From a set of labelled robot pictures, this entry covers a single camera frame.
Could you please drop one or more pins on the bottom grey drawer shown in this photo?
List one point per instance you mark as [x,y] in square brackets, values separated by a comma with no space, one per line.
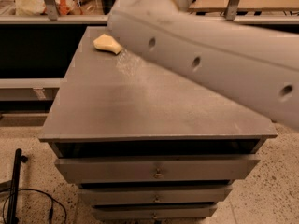
[154,212]

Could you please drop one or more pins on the top grey drawer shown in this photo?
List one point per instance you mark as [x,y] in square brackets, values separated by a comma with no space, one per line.
[156,169]

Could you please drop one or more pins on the grey metal railing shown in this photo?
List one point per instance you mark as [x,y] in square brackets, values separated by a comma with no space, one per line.
[53,9]

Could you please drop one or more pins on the black stand pole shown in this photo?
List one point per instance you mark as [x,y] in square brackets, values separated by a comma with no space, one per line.
[14,187]

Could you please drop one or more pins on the grey drawer cabinet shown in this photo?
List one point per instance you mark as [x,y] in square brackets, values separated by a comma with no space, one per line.
[112,105]

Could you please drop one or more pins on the grey drawer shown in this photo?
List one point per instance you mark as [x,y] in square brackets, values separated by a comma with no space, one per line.
[156,169]
[154,212]
[156,195]

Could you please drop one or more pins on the middle grey drawer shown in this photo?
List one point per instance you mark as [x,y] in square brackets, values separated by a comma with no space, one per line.
[156,195]

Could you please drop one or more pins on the yellow sponge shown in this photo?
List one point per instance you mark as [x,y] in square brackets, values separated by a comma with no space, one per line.
[107,43]

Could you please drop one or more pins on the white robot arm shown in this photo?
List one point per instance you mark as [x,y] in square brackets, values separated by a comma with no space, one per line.
[255,67]

